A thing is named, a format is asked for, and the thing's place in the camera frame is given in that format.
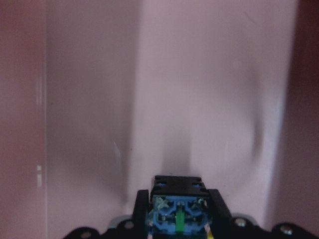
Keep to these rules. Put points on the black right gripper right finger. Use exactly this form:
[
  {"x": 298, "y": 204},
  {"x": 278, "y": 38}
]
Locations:
[{"x": 221, "y": 216}]

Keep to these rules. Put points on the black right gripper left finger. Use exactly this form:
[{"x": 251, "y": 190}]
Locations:
[{"x": 141, "y": 210}]

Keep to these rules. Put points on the yellow push button switch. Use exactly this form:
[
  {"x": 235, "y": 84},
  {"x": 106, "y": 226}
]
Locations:
[{"x": 179, "y": 209}]

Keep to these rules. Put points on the pink plastic bin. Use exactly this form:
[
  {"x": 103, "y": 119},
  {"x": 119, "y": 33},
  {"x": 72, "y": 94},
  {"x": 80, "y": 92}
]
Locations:
[{"x": 99, "y": 96}]

